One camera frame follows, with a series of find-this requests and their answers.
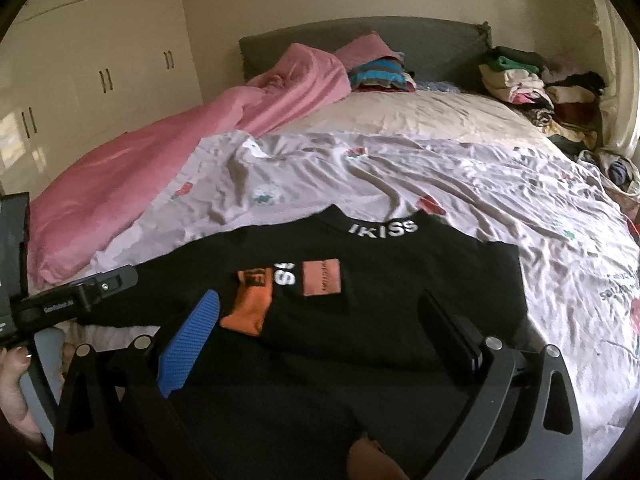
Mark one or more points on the person's left hand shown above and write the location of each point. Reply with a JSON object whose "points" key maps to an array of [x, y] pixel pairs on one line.
{"points": [[14, 364]]}

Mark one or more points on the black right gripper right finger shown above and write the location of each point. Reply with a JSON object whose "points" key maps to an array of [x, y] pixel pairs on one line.
{"points": [[455, 340]]}

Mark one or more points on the cream built-in wardrobe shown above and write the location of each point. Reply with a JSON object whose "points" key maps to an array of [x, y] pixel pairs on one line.
{"points": [[77, 73]]}

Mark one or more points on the bag of clothes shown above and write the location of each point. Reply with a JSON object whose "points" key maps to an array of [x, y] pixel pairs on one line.
{"points": [[620, 176]]}

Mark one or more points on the black printed t-shirt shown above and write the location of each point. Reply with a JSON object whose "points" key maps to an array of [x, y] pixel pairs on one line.
{"points": [[318, 342]]}

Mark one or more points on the person's right hand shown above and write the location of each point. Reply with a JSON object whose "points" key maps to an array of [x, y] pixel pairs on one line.
{"points": [[367, 461]]}

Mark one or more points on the striped folded clothes stack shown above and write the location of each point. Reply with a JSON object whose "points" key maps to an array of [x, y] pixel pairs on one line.
{"points": [[384, 74]]}

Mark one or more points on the pile of folded clothes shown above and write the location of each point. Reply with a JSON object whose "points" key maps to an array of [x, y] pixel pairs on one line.
{"points": [[557, 98]]}

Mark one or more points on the pink blanket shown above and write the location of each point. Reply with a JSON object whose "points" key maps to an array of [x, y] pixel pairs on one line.
{"points": [[150, 159]]}

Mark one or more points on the grey bed headboard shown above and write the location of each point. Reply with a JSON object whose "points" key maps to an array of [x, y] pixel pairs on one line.
{"points": [[433, 49]]}

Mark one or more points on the cream curtain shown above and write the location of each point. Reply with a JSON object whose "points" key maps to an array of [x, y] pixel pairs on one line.
{"points": [[619, 103]]}

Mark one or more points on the lilac patterned bed sheet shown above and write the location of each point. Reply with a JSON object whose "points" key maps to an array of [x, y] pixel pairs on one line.
{"points": [[579, 261]]}

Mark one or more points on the beige mattress sheet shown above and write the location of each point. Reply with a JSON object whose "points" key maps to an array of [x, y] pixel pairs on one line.
{"points": [[460, 117]]}

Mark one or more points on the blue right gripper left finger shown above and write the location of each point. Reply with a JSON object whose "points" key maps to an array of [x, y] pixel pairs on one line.
{"points": [[179, 356]]}

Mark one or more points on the pink pillow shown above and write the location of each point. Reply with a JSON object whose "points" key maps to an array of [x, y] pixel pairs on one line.
{"points": [[365, 49]]}

